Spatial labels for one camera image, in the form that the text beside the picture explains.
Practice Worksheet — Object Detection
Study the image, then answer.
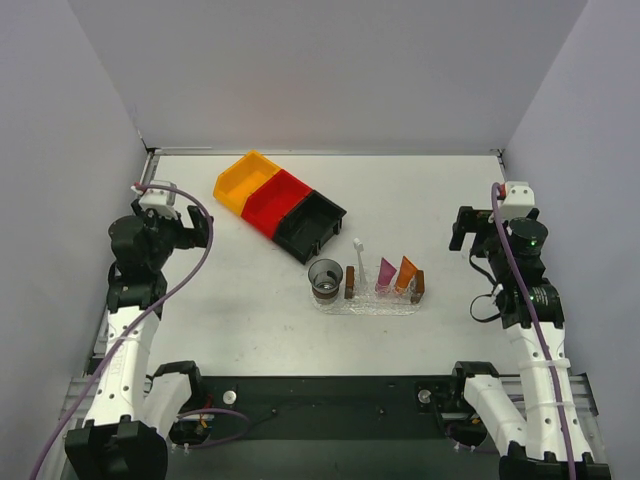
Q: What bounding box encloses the orange toothpaste tube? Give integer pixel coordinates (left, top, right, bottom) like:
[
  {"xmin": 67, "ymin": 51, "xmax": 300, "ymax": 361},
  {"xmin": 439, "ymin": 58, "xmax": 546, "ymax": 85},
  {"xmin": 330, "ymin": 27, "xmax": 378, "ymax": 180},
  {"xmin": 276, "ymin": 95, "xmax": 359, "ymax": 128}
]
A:
[{"xmin": 394, "ymin": 256, "xmax": 418, "ymax": 294}]

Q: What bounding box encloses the clear holder with wooden ends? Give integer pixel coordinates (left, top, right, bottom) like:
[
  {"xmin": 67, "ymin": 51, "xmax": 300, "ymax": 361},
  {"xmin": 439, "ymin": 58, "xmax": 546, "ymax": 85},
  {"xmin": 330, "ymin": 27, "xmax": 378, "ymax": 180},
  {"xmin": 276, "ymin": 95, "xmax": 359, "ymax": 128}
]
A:
[{"xmin": 344, "ymin": 265, "xmax": 426, "ymax": 306}]

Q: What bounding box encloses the pink toothpaste tube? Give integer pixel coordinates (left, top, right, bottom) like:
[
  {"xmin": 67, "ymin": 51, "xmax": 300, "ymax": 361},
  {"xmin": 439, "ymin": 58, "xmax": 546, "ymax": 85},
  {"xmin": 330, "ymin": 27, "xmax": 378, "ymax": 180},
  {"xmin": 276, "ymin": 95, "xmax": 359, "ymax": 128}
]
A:
[{"xmin": 374, "ymin": 257, "xmax": 397, "ymax": 294}]

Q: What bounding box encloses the white toothbrush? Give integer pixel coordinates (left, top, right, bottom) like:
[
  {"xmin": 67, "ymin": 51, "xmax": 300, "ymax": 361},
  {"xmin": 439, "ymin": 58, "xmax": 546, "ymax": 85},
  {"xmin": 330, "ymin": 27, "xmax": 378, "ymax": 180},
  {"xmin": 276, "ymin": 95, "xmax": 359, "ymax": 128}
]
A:
[{"xmin": 353, "ymin": 238, "xmax": 369, "ymax": 291}]

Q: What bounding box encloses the glass cup with brown band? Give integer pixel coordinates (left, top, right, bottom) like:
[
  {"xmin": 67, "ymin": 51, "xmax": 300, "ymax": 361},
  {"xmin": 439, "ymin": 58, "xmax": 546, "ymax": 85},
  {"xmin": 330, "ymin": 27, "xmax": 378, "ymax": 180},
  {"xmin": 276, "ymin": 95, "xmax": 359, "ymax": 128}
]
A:
[{"xmin": 308, "ymin": 259, "xmax": 344, "ymax": 301}]

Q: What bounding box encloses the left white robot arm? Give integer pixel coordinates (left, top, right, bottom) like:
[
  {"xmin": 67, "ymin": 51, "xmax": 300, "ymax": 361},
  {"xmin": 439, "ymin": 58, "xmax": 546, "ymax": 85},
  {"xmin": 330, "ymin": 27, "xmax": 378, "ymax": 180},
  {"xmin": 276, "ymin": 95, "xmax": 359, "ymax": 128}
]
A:
[{"xmin": 64, "ymin": 201, "xmax": 213, "ymax": 479}]

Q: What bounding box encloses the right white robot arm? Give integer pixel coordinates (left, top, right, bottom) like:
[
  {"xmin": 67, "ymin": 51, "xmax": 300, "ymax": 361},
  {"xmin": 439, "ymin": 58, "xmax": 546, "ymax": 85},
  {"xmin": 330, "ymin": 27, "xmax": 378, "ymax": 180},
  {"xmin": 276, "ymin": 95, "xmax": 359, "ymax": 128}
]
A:
[{"xmin": 449, "ymin": 206, "xmax": 611, "ymax": 479}]

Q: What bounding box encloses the clear textured oval tray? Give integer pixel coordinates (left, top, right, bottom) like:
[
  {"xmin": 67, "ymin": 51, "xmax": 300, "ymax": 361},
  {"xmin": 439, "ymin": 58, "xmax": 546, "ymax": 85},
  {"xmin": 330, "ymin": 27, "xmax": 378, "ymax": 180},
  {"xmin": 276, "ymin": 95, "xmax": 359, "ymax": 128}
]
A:
[{"xmin": 309, "ymin": 280, "xmax": 422, "ymax": 316}]

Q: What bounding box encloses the yellow plastic bin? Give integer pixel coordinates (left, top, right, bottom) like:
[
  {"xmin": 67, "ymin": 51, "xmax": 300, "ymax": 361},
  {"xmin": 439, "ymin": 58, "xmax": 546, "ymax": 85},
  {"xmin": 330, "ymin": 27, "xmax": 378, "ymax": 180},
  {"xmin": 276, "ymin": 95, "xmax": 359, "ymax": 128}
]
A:
[{"xmin": 213, "ymin": 150, "xmax": 281, "ymax": 216}]

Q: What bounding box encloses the red plastic bin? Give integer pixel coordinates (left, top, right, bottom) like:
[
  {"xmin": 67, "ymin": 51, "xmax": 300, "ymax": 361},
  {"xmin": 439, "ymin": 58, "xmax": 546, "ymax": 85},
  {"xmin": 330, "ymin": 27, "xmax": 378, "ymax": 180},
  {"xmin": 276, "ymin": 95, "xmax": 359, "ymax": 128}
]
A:
[{"xmin": 242, "ymin": 169, "xmax": 312, "ymax": 239}]

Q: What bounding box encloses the black plastic bin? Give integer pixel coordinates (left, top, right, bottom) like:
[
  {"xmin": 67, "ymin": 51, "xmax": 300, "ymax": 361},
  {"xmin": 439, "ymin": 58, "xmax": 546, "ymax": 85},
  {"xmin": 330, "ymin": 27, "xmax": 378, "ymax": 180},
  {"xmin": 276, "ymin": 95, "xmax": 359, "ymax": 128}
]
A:
[{"xmin": 273, "ymin": 190, "xmax": 346, "ymax": 265}]

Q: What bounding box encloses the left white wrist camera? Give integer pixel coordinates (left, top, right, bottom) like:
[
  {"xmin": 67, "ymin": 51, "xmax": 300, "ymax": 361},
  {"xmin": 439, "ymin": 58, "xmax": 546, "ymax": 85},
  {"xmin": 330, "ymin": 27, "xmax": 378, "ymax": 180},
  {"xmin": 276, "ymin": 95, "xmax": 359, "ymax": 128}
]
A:
[{"xmin": 131, "ymin": 180, "xmax": 179, "ymax": 220}]

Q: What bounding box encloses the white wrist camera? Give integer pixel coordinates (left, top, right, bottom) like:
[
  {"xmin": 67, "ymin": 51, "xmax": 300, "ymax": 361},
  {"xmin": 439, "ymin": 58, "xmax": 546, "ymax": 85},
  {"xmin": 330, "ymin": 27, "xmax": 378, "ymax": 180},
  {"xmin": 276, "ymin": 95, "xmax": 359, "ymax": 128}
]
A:
[
  {"xmin": 131, "ymin": 180, "xmax": 179, "ymax": 220},
  {"xmin": 497, "ymin": 181, "xmax": 536, "ymax": 221}
]

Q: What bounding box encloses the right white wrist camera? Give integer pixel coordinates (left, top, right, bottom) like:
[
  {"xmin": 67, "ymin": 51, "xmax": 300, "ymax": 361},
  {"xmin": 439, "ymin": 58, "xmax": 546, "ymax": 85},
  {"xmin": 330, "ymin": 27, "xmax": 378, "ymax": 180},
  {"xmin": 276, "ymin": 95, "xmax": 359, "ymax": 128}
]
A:
[{"xmin": 497, "ymin": 181, "xmax": 536, "ymax": 221}]

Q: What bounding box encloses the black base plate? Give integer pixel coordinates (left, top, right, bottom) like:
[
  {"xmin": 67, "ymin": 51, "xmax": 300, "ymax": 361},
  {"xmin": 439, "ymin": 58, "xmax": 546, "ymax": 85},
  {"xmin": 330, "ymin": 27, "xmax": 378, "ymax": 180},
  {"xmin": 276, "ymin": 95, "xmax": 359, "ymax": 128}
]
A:
[{"xmin": 195, "ymin": 375, "xmax": 488, "ymax": 447}]

